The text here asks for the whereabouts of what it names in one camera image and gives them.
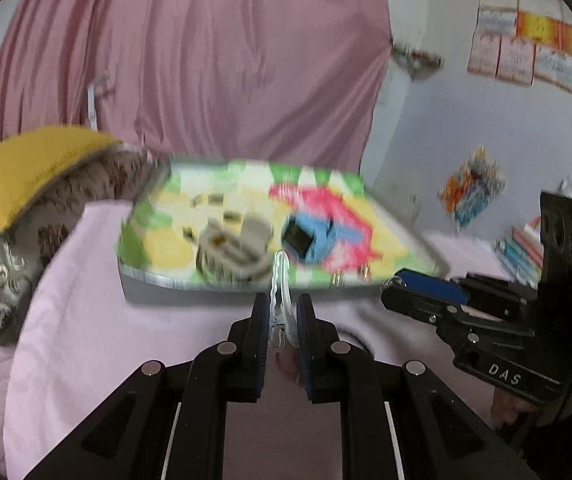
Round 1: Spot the colourful hanging bag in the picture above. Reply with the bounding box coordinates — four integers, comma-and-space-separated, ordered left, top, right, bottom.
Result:
438, 146, 507, 226

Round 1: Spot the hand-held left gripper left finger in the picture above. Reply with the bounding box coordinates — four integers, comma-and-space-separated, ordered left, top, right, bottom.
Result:
23, 292, 272, 480

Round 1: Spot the beige watch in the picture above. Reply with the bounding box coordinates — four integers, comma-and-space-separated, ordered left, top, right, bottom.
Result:
193, 210, 277, 283

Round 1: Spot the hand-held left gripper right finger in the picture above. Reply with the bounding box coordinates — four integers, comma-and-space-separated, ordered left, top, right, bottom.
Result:
296, 292, 542, 480

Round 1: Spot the person's right hand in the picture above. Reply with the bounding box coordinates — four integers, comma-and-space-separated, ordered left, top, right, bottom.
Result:
490, 387, 572, 431

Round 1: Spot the pink curtain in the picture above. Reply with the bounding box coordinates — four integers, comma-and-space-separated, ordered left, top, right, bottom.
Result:
0, 0, 392, 171

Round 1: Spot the floral pillow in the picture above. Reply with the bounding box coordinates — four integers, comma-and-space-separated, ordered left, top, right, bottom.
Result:
0, 144, 169, 346

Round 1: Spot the yellow pillow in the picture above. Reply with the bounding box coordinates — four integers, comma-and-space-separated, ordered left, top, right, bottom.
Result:
0, 125, 124, 235

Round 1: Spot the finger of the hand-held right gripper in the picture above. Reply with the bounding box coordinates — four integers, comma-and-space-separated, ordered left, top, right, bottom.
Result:
393, 268, 539, 311
380, 281, 534, 347

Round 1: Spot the grey box with colourful lining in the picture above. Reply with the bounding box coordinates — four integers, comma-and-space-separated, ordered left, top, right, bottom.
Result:
116, 157, 449, 306

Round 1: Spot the stack of books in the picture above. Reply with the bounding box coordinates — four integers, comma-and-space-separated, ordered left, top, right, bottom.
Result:
493, 215, 547, 286

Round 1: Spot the pink bed sheet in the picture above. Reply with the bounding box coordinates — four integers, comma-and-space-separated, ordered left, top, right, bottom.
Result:
3, 200, 547, 480

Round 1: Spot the group of wall certificates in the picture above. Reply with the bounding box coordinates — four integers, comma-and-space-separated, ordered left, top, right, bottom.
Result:
466, 0, 572, 113

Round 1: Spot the wire wall shelf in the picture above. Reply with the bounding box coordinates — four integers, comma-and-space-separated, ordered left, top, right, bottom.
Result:
391, 42, 444, 68

